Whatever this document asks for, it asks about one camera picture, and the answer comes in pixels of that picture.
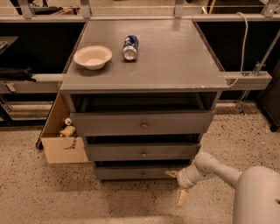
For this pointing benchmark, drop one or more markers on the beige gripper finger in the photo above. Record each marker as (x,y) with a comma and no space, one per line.
(172,174)
(181,196)

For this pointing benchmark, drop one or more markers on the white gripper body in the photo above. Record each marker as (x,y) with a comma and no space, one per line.
(184,178)

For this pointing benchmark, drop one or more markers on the grey bottom drawer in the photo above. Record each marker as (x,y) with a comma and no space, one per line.
(136,172)

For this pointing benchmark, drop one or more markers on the grey drawer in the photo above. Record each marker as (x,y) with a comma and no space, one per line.
(141,151)
(150,123)
(136,172)

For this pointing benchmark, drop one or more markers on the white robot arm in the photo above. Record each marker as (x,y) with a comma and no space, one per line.
(256,190)

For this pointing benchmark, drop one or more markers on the grey top drawer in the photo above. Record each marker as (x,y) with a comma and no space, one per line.
(150,123)

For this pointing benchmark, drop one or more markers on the grey middle drawer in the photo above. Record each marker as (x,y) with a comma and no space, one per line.
(141,151)

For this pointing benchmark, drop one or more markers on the grey drawer cabinet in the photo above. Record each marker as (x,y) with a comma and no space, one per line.
(173,71)

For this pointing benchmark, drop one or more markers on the open cardboard box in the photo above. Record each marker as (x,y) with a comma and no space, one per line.
(60,149)

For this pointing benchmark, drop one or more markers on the yellow sponge in box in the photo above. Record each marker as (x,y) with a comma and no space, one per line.
(68,131)

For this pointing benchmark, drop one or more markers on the dark cabinet at right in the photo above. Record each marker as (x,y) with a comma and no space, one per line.
(270,99)

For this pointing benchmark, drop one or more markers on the white bottle in box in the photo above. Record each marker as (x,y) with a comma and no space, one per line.
(68,121)

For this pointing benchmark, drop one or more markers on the blue soda can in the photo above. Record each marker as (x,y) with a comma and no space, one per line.
(130,48)

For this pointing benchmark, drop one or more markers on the white paper bowl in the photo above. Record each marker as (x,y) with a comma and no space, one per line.
(93,57)

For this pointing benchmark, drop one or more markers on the black cloth item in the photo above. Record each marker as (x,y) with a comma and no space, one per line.
(16,74)

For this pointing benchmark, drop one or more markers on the grey metal rail frame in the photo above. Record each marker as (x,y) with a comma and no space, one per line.
(21,12)

